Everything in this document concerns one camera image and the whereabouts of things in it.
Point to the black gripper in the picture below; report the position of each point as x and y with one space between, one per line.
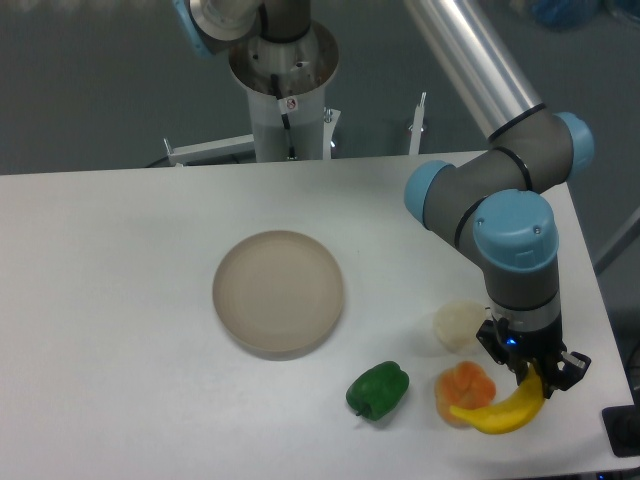
559 370

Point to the yellow banana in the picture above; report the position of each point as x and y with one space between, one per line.
509 415

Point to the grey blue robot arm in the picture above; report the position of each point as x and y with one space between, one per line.
491 209

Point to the white garlic bulb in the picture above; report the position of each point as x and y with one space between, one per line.
456 324

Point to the black device at edge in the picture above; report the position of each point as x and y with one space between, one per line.
622 428

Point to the grey table leg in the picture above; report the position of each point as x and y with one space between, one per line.
622 238

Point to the green bell pepper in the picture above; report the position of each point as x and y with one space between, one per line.
377 391

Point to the beige round plate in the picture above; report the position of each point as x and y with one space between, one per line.
279 293

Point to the white upright bracket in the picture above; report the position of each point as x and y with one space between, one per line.
417 126

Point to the white metal frame bracket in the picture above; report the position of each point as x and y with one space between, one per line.
209 153

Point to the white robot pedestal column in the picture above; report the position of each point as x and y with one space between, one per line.
285 85

